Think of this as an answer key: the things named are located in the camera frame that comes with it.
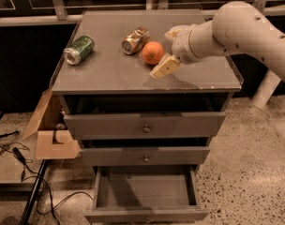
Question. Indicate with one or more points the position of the grey drawer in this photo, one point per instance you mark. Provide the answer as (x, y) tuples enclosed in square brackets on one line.
[(144, 116), (138, 152), (146, 194)]

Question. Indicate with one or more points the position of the metal window railing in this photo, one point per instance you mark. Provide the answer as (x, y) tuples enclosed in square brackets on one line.
[(127, 3)]

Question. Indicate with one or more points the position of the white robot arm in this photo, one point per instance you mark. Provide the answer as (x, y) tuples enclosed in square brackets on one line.
[(237, 27)]

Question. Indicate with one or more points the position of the white slanted pole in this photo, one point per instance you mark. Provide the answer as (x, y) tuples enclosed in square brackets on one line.
[(266, 88)]

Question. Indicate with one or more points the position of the green soda can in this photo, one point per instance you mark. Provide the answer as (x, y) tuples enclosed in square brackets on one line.
[(78, 50)]

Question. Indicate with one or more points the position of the black tool on floor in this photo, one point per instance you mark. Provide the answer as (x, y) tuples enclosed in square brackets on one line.
[(9, 134)]

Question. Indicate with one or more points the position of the orange fruit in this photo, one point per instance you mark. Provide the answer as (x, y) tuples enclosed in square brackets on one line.
[(152, 52)]

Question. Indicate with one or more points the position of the grey top drawer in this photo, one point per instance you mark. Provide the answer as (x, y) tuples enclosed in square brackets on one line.
[(144, 116)]

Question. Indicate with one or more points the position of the crushed gold soda can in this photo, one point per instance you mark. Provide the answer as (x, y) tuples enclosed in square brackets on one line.
[(135, 40)]

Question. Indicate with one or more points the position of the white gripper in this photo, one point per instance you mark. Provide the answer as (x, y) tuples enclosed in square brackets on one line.
[(182, 46)]

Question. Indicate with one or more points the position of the grey bottom drawer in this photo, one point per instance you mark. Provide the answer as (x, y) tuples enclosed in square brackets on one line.
[(146, 194)]

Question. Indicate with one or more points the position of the black metal floor bar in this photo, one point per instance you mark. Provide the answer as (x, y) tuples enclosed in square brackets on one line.
[(34, 192)]

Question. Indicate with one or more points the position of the grey drawer cabinet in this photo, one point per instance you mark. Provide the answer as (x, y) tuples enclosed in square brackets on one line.
[(109, 71)]

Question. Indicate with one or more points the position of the grey middle drawer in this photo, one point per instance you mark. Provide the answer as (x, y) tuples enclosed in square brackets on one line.
[(138, 152)]

